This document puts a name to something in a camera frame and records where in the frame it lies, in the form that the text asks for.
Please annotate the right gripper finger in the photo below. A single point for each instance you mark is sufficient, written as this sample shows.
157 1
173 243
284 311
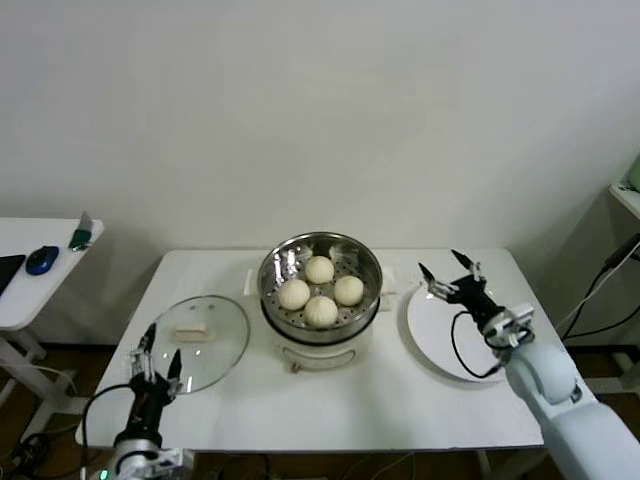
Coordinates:
437 287
472 272

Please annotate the white round plate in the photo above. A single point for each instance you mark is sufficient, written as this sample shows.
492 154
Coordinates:
430 340

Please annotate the white shelf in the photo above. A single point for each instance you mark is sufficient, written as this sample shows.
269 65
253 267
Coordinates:
629 200

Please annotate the mint green appliance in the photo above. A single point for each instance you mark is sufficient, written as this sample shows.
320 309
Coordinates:
635 174

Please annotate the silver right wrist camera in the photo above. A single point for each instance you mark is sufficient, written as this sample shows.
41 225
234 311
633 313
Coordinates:
521 313

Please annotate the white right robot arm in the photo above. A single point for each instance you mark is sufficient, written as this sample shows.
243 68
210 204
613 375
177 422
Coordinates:
545 370

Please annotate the perforated steel steamer basket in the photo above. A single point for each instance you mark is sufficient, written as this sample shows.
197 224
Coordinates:
360 320

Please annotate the white electric cooker pot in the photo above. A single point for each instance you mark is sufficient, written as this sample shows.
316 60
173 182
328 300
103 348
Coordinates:
317 357

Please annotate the white table leg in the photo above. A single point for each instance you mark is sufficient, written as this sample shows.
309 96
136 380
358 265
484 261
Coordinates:
484 465

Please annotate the white steamed baozi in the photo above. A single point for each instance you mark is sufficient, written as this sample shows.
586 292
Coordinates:
319 269
320 311
294 294
348 290

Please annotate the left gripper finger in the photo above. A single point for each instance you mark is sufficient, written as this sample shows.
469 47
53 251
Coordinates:
174 372
142 360

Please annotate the blue computer mouse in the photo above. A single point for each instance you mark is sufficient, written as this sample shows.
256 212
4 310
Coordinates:
41 260

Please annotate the black tablet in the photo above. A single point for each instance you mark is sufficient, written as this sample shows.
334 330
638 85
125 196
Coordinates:
11 272

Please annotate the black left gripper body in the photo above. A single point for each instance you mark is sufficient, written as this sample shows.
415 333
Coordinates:
149 400

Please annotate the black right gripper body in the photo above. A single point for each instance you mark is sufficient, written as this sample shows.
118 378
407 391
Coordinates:
472 297

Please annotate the white side table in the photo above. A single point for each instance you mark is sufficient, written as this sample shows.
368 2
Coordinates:
50 295

